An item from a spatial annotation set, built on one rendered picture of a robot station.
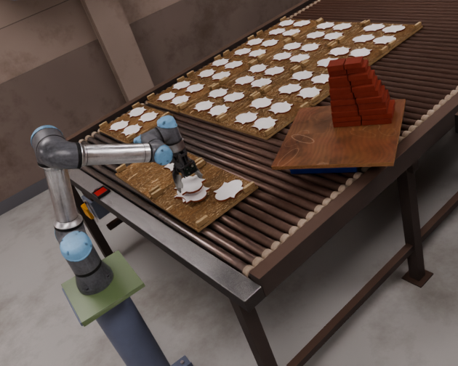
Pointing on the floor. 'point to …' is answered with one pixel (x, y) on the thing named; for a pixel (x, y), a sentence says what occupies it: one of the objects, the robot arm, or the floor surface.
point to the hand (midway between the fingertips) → (190, 184)
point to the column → (132, 336)
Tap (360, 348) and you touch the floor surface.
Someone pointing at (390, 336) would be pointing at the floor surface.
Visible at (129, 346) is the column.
